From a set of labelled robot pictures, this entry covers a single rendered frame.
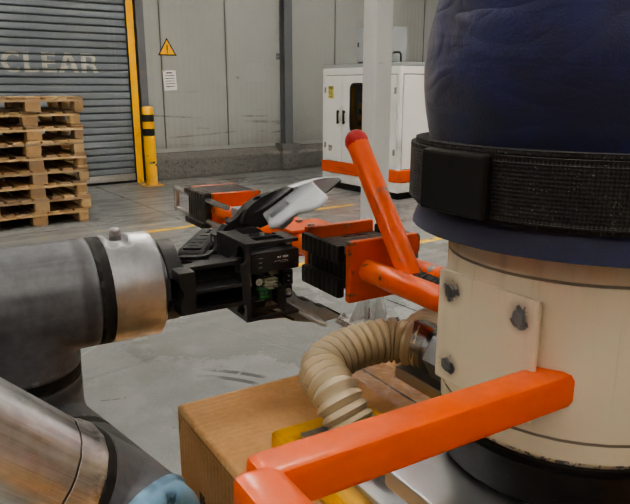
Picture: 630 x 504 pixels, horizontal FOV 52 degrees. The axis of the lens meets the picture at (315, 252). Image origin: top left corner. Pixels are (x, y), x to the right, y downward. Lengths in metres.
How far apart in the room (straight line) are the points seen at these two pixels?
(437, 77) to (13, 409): 0.30
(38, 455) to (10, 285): 0.16
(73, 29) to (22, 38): 0.68
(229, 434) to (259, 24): 10.75
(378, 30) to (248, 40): 7.52
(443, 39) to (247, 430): 0.37
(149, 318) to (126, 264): 0.05
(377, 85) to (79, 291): 3.23
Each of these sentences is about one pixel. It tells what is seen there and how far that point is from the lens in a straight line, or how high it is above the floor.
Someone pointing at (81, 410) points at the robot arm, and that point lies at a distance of 0.55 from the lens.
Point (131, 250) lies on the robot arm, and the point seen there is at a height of 1.28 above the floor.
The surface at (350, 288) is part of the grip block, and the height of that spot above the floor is 1.23.
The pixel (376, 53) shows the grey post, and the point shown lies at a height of 1.58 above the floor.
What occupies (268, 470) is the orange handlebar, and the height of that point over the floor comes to 1.25.
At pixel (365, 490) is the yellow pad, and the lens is 0.48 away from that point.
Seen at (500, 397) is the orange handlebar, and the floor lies 1.25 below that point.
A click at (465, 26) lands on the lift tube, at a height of 1.44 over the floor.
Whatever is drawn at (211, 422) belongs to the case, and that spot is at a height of 1.11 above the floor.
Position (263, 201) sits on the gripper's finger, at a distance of 0.62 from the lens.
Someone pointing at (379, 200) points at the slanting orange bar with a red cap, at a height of 1.31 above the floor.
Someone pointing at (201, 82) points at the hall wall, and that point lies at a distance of 10.66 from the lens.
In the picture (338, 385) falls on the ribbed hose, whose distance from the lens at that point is 0.52.
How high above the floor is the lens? 1.41
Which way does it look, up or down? 14 degrees down
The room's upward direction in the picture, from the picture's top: straight up
